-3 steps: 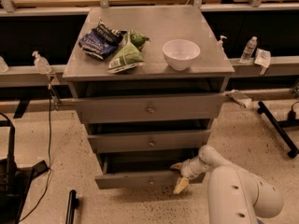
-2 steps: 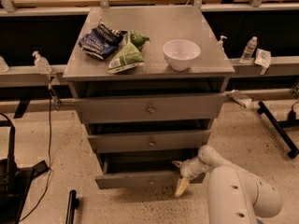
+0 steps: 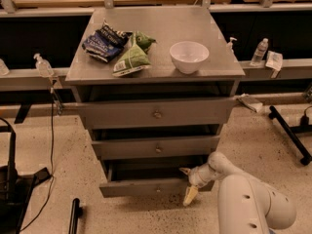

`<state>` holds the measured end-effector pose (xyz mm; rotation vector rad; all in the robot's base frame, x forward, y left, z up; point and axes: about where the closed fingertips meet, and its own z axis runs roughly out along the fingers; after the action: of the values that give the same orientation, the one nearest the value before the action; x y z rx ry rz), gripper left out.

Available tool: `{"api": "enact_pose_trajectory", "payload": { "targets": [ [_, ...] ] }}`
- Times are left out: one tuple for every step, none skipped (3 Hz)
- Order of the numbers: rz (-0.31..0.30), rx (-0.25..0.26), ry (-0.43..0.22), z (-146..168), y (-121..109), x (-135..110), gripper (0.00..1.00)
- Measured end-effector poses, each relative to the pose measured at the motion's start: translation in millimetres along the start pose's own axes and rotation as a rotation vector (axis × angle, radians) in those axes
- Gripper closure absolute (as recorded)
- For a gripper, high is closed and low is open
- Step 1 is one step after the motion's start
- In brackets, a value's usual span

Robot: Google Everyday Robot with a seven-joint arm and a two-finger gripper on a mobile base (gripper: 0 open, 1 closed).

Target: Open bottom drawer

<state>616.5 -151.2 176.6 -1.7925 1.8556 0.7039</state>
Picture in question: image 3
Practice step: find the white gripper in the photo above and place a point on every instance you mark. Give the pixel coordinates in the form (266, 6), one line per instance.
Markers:
(196, 177)

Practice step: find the grey bottom drawer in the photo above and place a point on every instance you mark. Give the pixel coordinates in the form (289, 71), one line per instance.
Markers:
(148, 176)

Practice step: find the grey drawer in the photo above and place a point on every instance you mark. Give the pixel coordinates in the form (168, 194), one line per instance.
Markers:
(148, 176)
(155, 112)
(154, 147)

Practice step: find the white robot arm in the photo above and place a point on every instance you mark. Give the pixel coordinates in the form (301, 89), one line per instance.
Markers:
(245, 204)

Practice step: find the grey top drawer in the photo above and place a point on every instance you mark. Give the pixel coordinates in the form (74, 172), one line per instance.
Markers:
(155, 112)

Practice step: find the grey middle drawer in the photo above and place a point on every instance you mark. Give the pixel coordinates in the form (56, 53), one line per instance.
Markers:
(154, 147)

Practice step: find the grey three-drawer cabinet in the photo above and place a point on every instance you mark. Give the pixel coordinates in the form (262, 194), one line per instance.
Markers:
(218, 77)

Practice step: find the black stand base right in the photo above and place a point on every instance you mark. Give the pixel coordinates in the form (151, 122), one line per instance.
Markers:
(292, 132)

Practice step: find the black bar on floor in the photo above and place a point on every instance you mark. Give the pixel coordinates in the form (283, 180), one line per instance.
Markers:
(76, 213)

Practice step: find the white bowl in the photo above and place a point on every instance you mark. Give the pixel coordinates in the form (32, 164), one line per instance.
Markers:
(188, 56)

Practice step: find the green chip bag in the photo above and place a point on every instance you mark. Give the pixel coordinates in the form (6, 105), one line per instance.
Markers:
(136, 57)

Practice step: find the small pump bottle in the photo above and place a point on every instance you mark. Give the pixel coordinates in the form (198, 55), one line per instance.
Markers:
(230, 44)

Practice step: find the clear water bottle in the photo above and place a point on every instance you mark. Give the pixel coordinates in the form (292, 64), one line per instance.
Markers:
(259, 52)

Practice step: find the white paper packet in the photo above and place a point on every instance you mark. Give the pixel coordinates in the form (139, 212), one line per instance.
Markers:
(274, 61)

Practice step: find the blue chip bag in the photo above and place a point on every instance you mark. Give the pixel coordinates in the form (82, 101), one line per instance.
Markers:
(106, 43)

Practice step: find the black equipment stand left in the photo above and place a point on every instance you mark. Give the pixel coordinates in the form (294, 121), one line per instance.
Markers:
(15, 189)

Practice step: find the clear sanitizer bottle left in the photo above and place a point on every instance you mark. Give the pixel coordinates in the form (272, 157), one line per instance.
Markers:
(43, 66)

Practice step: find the crumpled packet on rail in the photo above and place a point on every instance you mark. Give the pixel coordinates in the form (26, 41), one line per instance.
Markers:
(250, 102)

